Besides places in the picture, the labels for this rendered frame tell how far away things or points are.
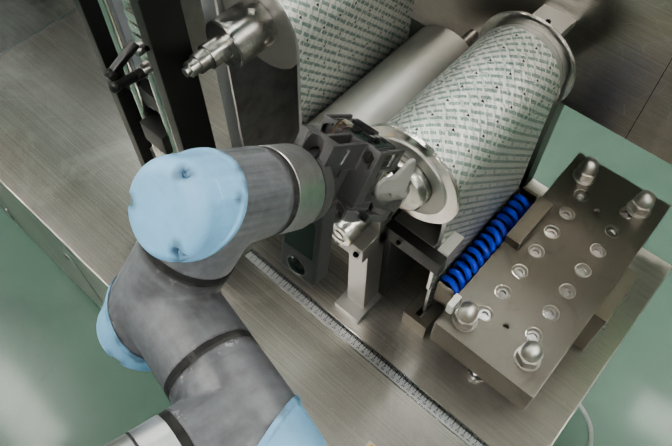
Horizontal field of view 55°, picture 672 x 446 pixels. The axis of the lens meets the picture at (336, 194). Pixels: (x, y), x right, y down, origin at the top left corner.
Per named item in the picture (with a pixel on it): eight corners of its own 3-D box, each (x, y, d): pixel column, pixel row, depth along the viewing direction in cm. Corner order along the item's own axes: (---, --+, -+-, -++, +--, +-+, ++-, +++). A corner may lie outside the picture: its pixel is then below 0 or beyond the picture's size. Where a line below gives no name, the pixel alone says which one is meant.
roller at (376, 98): (303, 163, 95) (299, 108, 85) (410, 69, 106) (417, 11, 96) (365, 209, 91) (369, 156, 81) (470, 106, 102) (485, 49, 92)
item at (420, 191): (376, 195, 81) (367, 152, 76) (386, 186, 82) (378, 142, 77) (424, 220, 77) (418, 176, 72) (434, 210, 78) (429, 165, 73)
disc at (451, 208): (357, 178, 86) (361, 103, 74) (359, 176, 86) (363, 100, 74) (448, 243, 81) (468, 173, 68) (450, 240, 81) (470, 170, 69)
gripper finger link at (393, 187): (445, 165, 71) (399, 165, 64) (419, 210, 73) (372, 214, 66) (424, 150, 73) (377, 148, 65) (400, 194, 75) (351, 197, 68)
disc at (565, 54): (469, 74, 97) (488, -7, 85) (471, 72, 97) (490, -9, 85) (555, 125, 91) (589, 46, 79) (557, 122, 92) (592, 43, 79)
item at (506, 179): (425, 288, 94) (443, 221, 79) (514, 188, 104) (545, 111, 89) (428, 290, 94) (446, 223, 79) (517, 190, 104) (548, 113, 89)
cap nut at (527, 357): (508, 359, 87) (515, 347, 84) (522, 340, 89) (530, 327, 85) (531, 377, 86) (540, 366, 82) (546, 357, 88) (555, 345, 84)
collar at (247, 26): (209, 53, 81) (200, 12, 76) (244, 28, 84) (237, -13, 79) (244, 77, 79) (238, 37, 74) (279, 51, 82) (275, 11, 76)
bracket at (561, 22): (519, 32, 88) (522, 20, 86) (542, 11, 90) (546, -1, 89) (551, 49, 86) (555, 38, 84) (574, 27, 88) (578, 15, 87)
